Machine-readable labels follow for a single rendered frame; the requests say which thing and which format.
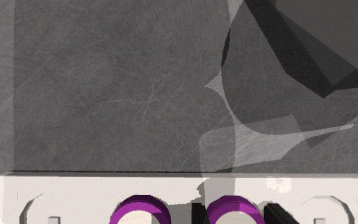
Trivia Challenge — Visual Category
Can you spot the white button housing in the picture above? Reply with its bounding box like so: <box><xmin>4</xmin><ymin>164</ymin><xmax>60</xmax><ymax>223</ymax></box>
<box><xmin>267</xmin><ymin>0</ymin><xmax>358</xmax><ymax>91</ymax></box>

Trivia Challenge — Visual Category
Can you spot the purple screw cap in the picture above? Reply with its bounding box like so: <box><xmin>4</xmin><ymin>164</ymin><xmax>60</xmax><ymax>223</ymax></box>
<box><xmin>109</xmin><ymin>195</ymin><xmax>171</xmax><ymax>224</ymax></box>
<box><xmin>206</xmin><ymin>195</ymin><xmax>266</xmax><ymax>224</ymax></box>

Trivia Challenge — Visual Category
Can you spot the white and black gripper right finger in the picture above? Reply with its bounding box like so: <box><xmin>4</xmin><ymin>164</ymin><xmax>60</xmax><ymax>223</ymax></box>
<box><xmin>264</xmin><ymin>203</ymin><xmax>300</xmax><ymax>224</ymax></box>

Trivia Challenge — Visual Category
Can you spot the light grey tray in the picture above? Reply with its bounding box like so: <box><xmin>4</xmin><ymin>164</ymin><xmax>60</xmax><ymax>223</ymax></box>
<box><xmin>0</xmin><ymin>172</ymin><xmax>358</xmax><ymax>224</ymax></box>

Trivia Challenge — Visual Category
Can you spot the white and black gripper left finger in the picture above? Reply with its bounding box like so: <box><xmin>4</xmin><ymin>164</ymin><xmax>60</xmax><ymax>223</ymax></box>
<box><xmin>192</xmin><ymin>203</ymin><xmax>210</xmax><ymax>224</ymax></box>

